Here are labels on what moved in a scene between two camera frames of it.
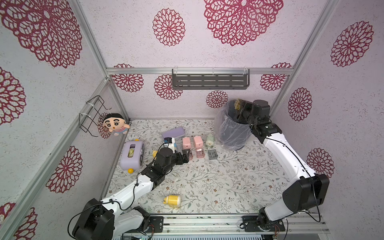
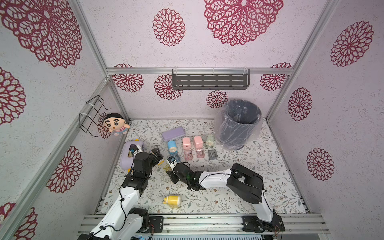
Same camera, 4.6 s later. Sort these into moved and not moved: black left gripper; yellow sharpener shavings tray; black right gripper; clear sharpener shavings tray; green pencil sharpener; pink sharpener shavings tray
Moved: yellow sharpener shavings tray; black right gripper; black left gripper
Not moved: clear sharpener shavings tray; green pencil sharpener; pink sharpener shavings tray
